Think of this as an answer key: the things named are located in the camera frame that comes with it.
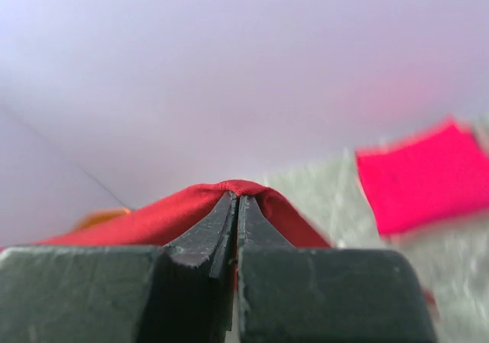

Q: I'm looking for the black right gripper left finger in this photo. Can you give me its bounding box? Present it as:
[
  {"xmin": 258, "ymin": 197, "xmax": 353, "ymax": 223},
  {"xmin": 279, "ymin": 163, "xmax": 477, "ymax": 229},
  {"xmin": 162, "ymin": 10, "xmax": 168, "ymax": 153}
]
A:
[{"xmin": 1, "ymin": 193, "xmax": 238, "ymax": 342}]

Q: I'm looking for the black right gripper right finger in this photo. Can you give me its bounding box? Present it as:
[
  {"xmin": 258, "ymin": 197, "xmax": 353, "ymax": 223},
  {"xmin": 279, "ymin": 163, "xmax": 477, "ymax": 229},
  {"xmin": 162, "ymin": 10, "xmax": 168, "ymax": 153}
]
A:
[{"xmin": 237, "ymin": 196, "xmax": 436, "ymax": 342}]

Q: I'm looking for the dark red t-shirt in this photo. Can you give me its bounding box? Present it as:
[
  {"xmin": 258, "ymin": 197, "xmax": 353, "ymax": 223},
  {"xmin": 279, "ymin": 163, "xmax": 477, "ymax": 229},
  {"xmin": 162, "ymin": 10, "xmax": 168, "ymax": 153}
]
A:
[{"xmin": 37, "ymin": 180, "xmax": 332, "ymax": 248}]

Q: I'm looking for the orange plastic bin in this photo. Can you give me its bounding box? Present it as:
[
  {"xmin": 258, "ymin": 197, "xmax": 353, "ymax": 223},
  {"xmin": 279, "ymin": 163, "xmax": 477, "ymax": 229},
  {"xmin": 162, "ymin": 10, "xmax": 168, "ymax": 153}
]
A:
[{"xmin": 72, "ymin": 208, "xmax": 131, "ymax": 231}]

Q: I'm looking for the folded hot pink t-shirt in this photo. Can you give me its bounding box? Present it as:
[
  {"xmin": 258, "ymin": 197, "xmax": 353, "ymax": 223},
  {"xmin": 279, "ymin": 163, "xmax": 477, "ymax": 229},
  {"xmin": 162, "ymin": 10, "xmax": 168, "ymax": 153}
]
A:
[{"xmin": 355, "ymin": 123, "xmax": 489, "ymax": 236}]

